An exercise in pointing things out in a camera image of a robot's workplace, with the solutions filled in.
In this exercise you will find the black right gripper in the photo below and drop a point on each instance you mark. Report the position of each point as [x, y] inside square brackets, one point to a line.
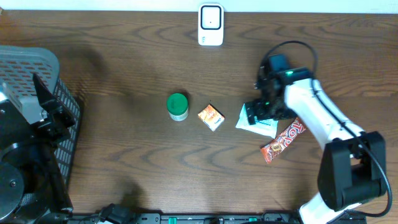
[262, 112]

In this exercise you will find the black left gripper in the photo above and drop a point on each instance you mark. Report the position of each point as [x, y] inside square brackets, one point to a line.
[47, 131]

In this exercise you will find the teal wet wipes pack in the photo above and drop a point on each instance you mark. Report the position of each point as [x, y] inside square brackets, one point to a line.
[266, 127]

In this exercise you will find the red chocolate bar wrapper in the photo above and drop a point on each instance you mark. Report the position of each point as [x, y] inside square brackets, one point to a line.
[283, 140]

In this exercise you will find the orange small box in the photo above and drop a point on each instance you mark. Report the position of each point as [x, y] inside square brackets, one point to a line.
[211, 117]

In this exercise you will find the green lid jar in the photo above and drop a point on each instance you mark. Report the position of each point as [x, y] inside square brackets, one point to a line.
[177, 106]

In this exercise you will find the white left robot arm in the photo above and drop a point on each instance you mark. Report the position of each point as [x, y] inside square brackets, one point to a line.
[32, 186]

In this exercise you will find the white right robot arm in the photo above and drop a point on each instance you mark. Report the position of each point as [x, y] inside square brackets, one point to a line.
[353, 165]

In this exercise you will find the white barcode scanner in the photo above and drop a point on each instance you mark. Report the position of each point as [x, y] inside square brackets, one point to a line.
[210, 24]

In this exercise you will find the grey plastic basket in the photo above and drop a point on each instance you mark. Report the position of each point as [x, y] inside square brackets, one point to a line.
[18, 66]

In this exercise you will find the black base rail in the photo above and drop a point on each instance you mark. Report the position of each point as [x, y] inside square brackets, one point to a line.
[117, 214]

